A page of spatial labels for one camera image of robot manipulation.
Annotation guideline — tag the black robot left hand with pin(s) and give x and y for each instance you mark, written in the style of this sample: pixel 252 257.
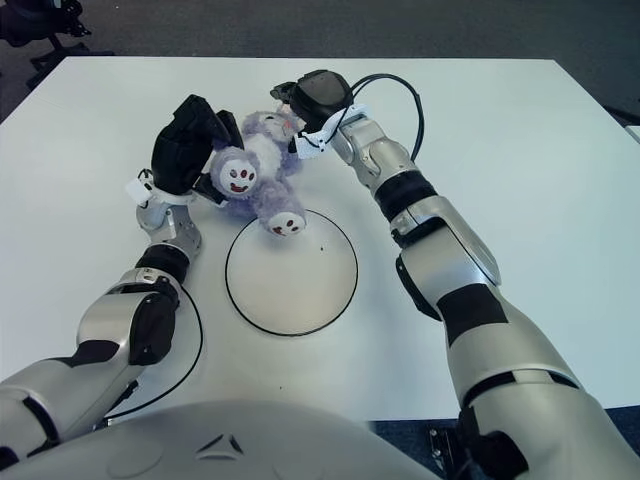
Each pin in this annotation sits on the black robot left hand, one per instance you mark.
pixel 175 155

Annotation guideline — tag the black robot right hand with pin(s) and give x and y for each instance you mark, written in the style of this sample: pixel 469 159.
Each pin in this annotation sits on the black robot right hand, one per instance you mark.
pixel 320 97

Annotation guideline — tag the purple plush bunny doll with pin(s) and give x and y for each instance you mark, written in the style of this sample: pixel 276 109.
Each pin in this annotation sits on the purple plush bunny doll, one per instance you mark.
pixel 265 155

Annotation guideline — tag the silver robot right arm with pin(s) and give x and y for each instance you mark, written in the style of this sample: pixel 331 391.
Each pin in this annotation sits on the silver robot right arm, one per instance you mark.
pixel 450 240

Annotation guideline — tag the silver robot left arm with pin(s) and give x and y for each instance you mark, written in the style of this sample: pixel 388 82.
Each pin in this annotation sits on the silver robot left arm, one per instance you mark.
pixel 110 320

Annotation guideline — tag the white plate black rim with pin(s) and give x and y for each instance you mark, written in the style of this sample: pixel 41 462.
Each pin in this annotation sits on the white plate black rim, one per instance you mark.
pixel 290 290

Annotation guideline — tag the black office chair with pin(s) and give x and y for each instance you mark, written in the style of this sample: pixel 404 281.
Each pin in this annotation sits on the black office chair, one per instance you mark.
pixel 35 25

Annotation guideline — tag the grey robot torso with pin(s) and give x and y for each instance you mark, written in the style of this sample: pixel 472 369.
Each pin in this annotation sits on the grey robot torso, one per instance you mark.
pixel 225 450

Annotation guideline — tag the white neighbouring table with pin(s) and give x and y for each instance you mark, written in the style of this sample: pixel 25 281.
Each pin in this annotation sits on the white neighbouring table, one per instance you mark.
pixel 635 134

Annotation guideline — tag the grey table base bar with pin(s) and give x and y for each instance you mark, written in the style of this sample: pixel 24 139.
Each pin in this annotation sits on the grey table base bar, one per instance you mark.
pixel 371 427

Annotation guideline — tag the black metal bracket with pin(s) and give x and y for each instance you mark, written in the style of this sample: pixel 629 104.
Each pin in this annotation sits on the black metal bracket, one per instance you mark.
pixel 445 450

